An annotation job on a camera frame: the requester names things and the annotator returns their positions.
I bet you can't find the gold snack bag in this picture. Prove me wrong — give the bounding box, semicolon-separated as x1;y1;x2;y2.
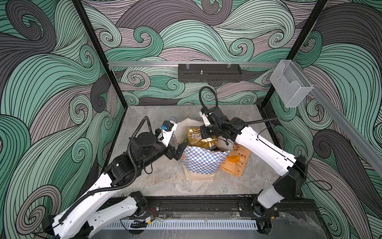
187;127;218;150

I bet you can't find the blue checkered paper bag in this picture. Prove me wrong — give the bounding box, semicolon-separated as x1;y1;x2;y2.
173;118;233;181

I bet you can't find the orange potato chips bag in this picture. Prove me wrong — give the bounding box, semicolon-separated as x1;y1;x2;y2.
220;142;251;178

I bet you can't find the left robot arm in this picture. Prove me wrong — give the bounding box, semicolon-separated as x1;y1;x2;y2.
41;117;187;239

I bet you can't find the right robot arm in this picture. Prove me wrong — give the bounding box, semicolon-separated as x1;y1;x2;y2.
199;86;310;218

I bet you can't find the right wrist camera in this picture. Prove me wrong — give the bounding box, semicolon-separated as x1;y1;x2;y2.
200;108;213;126

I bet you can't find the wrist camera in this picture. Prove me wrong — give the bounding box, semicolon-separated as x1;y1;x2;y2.
157;120;178;147
200;108;213;126

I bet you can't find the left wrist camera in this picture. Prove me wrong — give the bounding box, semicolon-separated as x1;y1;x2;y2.
157;120;178;147

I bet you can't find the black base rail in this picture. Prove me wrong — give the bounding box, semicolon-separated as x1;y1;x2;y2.
98;195;320;219

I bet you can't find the black perforated wall tray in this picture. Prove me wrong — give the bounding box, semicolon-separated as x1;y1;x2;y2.
178;64;242;86

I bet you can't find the white slotted cable duct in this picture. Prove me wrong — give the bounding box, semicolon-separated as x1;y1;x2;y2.
105;219;258;231

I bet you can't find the clear plastic wall holder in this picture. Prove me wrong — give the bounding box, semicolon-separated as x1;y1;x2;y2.
270;60;313;108

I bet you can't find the back aluminium rail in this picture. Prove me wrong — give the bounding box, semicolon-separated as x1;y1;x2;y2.
108;61;278;68

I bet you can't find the aluminium rail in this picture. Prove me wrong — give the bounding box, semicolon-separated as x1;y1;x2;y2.
296;64;382;175
108;61;278;68

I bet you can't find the right aluminium rail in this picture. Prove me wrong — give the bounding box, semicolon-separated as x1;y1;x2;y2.
296;64;382;175

